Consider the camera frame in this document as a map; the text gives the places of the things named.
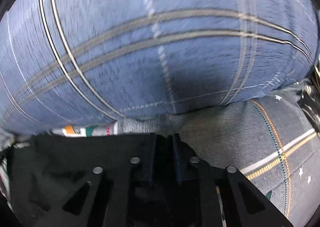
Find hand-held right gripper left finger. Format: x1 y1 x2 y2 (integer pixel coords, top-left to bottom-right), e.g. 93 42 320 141
32 133 157 227

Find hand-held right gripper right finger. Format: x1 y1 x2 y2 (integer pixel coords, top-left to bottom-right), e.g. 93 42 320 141
172 133 293 227

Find black pants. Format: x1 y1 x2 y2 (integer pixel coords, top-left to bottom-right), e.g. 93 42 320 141
5 132 160 227

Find grey patterned bed sheet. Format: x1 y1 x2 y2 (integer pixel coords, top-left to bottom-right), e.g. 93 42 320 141
0 92 320 220

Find blue plaid pillow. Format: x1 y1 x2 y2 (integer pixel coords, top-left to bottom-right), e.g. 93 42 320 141
0 0 318 135

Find dark object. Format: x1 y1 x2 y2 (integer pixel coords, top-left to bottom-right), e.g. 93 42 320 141
296 62 320 140

